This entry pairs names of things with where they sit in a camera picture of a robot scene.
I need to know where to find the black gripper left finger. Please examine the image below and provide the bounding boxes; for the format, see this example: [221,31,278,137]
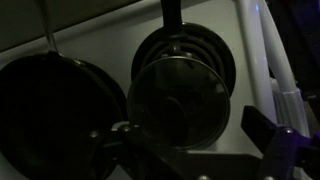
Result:
[83,122,189,180]

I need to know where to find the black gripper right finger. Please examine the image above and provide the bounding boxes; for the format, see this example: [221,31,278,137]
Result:
[240,105,320,180]

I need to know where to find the glass lid with black knob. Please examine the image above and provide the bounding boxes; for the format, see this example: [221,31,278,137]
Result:
[127,55,231,151]

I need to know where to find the large black frying pan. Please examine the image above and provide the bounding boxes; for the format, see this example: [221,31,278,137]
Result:
[0,0,129,180]

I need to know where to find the black coil burner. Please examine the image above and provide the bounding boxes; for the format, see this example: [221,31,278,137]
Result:
[130,22,237,101]

